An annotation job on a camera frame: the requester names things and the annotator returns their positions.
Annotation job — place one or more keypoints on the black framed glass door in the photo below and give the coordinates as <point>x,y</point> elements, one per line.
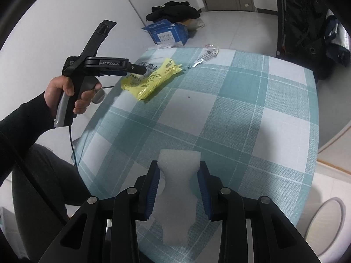
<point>281,10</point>

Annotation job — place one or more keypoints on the black clothes pile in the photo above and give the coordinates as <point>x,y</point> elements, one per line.
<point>174,12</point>

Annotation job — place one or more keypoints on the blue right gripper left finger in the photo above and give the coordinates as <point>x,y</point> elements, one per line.
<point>148,187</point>

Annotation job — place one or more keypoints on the white foam piece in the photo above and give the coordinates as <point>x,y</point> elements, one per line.
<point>175,206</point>

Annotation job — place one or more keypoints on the yellow snack wrapper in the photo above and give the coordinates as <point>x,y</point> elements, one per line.
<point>141,86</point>

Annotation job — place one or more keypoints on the clear plastic wrapper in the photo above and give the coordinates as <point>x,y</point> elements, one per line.
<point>210,52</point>

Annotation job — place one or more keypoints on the teal plaid tablecloth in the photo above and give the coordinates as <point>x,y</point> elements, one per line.
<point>253,118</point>

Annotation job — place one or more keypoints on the black sleeved left forearm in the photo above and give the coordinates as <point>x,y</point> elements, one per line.
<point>21,129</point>

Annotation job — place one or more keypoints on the black jacket hanging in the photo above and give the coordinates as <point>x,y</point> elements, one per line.
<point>311,38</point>

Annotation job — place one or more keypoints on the white trash bin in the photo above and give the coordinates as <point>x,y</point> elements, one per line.
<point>326,225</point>

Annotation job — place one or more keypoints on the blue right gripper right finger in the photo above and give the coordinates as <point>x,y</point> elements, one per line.
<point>209,186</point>

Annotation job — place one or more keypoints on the left hand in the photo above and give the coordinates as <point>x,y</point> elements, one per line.
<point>59,85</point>

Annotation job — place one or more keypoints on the blue cardboard box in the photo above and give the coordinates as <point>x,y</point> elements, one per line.
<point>165,32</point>

